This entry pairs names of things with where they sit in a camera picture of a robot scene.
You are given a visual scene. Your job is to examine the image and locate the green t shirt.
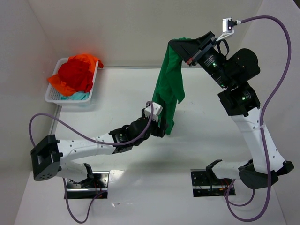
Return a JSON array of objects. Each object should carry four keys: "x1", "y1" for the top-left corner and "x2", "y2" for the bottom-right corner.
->
[{"x1": 152, "y1": 44, "x2": 185, "y2": 135}]

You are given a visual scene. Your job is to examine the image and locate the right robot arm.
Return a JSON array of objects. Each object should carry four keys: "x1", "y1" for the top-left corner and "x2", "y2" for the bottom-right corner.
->
[{"x1": 169, "y1": 32, "x2": 294, "y2": 189}]

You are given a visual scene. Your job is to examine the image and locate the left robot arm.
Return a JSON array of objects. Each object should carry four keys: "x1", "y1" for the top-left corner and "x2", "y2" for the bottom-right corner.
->
[{"x1": 30, "y1": 103, "x2": 167, "y2": 186}]

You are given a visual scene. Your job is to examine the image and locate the teal t shirt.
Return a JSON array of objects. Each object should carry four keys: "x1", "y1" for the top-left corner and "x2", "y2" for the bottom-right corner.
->
[{"x1": 60, "y1": 91, "x2": 90, "y2": 101}]

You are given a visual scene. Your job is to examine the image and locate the orange t shirt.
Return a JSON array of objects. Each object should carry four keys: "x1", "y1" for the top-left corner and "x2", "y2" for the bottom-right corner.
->
[{"x1": 47, "y1": 54, "x2": 104, "y2": 96}]

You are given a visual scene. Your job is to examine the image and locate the red t shirt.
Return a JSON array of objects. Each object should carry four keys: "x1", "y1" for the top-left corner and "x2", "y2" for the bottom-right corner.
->
[{"x1": 58, "y1": 58, "x2": 95, "y2": 92}]

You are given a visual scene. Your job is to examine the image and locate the white plastic basket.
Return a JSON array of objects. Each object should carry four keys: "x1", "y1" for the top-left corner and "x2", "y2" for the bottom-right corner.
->
[{"x1": 45, "y1": 58, "x2": 98, "y2": 107}]

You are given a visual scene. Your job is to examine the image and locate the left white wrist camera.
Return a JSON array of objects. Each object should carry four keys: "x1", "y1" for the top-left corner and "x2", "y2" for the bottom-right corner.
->
[{"x1": 144, "y1": 102, "x2": 163, "y2": 122}]

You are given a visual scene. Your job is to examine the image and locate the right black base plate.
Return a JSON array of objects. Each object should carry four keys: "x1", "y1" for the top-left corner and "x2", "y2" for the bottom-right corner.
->
[{"x1": 190, "y1": 170, "x2": 232, "y2": 197}]

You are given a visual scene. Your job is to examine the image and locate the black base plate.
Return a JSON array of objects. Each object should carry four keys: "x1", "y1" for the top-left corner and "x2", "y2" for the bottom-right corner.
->
[
  {"x1": 190, "y1": 170, "x2": 232, "y2": 197},
  {"x1": 66, "y1": 171, "x2": 109, "y2": 199}
]

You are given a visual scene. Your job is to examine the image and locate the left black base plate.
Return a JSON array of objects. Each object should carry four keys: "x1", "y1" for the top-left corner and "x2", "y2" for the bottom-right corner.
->
[{"x1": 66, "y1": 171, "x2": 109, "y2": 199}]

